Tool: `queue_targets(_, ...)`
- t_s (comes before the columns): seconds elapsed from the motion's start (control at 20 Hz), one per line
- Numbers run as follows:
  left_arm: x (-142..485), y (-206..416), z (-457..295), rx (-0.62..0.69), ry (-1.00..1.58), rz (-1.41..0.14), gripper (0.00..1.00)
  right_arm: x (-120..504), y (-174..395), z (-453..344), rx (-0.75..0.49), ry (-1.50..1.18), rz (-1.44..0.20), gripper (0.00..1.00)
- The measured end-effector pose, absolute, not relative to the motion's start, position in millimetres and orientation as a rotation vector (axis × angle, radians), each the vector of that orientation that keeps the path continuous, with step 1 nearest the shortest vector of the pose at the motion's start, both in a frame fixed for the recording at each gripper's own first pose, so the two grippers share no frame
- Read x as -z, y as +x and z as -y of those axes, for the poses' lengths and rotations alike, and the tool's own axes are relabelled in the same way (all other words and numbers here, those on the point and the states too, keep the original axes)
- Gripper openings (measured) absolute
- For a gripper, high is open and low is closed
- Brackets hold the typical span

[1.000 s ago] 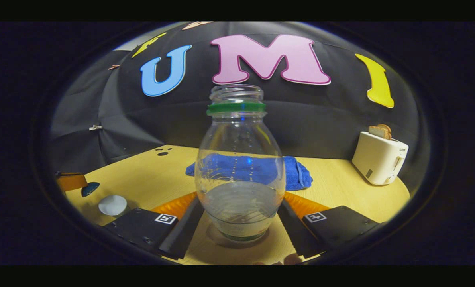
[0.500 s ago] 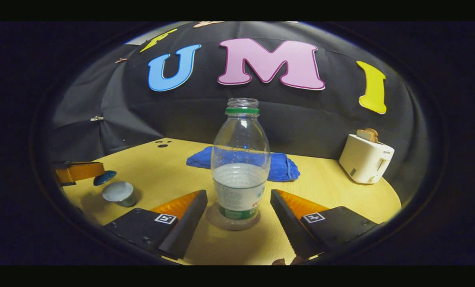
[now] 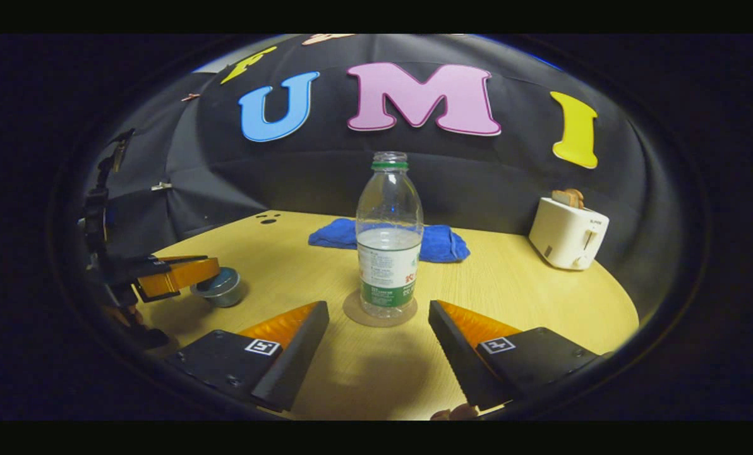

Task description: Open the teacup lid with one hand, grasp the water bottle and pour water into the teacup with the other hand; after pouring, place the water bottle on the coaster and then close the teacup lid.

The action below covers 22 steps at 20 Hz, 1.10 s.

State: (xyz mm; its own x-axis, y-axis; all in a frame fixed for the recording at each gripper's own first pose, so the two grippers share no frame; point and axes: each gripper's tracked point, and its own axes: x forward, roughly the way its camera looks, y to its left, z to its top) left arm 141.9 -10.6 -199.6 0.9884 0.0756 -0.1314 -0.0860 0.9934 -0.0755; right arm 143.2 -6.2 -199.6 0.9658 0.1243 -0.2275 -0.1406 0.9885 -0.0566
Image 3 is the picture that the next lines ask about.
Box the round brown coaster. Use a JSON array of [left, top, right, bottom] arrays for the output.
[[342, 289, 418, 327]]

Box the clear plastic water bottle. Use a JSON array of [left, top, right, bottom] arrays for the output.
[[356, 152, 425, 319]]

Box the white toaster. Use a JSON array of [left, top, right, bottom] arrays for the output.
[[529, 197, 610, 271]]

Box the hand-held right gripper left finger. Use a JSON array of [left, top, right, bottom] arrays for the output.
[[165, 301, 330, 413]]

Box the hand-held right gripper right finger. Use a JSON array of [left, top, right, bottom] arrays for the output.
[[428, 300, 601, 411]]

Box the blue towel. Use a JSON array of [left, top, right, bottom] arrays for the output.
[[308, 218, 471, 264]]

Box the blue teacup white inside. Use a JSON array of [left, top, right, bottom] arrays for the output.
[[190, 278, 246, 308]]

